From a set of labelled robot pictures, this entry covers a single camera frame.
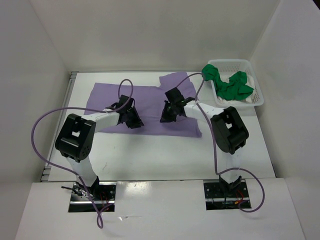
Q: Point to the aluminium table edge rail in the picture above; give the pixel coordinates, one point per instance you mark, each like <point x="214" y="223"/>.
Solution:
<point x="52" y="152"/>

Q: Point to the purple t-shirt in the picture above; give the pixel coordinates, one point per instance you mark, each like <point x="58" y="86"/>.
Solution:
<point x="149" y="103"/>

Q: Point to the green t-shirt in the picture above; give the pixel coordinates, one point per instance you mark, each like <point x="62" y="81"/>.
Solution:
<point x="234" y="90"/>

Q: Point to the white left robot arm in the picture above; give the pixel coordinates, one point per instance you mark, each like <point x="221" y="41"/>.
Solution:
<point x="76" y="136"/>

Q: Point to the white plastic basket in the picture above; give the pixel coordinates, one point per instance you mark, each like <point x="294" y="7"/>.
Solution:
<point x="231" y="66"/>

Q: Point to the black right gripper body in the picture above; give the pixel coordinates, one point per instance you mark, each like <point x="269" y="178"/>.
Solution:
<point x="173" y="105"/>

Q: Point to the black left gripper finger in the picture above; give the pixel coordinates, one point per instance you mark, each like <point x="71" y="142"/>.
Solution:
<point x="132" y="123"/>
<point x="136" y="115"/>

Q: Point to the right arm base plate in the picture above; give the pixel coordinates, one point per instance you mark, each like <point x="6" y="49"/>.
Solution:
<point x="216" y="199"/>

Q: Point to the white t-shirt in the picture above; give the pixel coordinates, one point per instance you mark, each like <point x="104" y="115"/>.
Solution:
<point x="248" y="100"/>

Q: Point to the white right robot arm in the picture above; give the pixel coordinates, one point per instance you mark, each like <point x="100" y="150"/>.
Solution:
<point x="227" y="129"/>

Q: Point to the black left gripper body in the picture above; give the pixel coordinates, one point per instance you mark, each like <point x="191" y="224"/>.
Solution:
<point x="130" y="114"/>

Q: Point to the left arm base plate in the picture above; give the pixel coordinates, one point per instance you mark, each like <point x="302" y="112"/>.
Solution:
<point x="104" y="199"/>

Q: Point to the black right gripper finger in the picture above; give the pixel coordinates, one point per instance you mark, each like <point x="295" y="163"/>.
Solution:
<point x="172" y="117"/>
<point x="165" y="115"/>

